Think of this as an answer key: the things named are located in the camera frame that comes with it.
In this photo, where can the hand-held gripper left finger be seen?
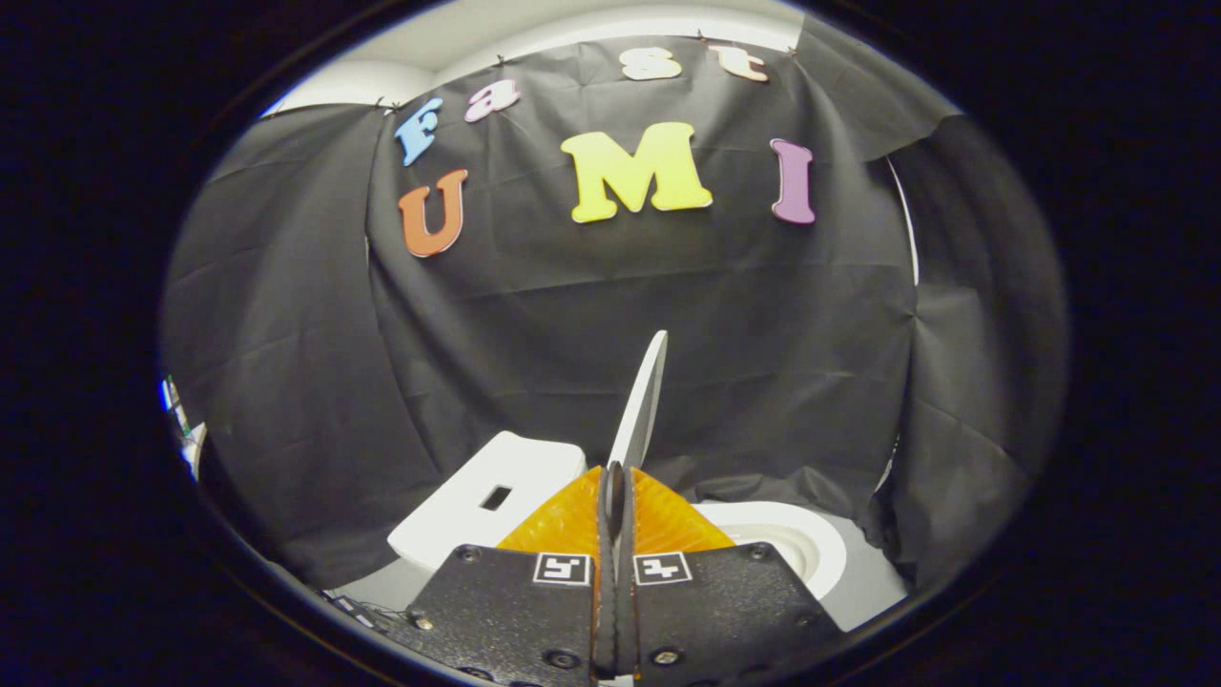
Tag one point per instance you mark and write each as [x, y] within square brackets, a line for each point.
[506, 611]

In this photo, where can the white toilet lid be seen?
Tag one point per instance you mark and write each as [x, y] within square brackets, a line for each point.
[644, 401]

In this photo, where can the black backdrop cloth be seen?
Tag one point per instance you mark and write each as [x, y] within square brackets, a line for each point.
[591, 305]

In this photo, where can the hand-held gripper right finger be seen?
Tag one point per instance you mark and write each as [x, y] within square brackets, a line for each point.
[725, 611]

